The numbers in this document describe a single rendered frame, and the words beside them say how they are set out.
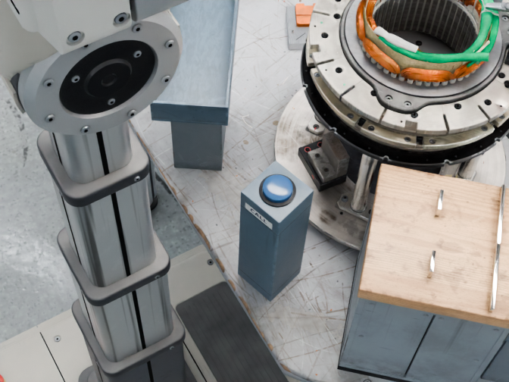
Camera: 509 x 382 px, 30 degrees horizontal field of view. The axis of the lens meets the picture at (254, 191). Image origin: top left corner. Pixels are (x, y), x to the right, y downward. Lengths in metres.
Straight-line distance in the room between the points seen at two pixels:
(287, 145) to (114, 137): 0.57
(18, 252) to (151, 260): 1.13
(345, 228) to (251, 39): 0.43
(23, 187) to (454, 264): 1.53
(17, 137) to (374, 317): 1.55
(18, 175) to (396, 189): 1.47
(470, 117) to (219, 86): 0.36
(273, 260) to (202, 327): 0.69
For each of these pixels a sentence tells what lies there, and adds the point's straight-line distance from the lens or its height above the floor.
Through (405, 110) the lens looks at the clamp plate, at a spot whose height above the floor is 1.10.
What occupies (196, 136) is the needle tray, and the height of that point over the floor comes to 0.88.
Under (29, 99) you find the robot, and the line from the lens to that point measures 0.86.
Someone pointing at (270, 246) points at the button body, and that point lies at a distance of 1.32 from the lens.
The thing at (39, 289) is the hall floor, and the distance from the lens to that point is 2.38.
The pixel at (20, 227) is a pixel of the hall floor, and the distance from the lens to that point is 2.47.
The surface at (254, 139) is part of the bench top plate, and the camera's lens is 1.62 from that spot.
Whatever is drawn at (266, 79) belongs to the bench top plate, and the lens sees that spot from 1.70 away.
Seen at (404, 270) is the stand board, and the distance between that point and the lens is 1.20.
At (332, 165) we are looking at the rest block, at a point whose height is 0.84.
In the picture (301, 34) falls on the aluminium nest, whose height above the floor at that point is 0.80.
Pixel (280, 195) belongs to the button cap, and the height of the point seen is 1.04.
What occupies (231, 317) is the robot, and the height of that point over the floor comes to 0.26.
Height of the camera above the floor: 2.13
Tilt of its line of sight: 59 degrees down
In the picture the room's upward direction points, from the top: 4 degrees clockwise
